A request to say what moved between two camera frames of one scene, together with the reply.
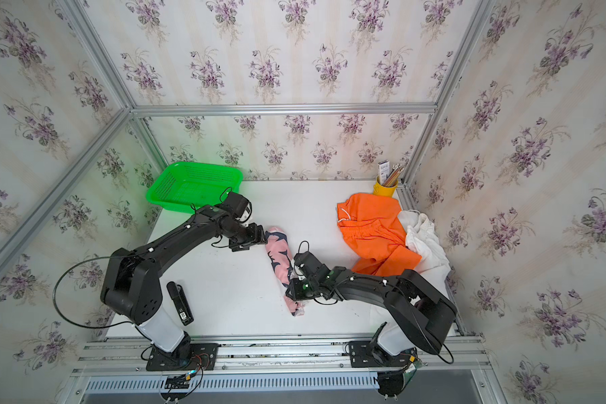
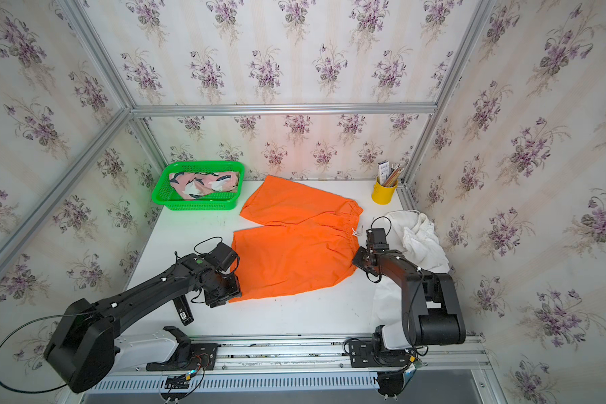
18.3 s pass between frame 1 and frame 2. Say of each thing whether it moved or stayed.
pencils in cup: stayed
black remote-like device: stayed
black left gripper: moved
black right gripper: moved
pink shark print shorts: moved
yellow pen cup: stayed
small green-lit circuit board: stayed
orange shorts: moved
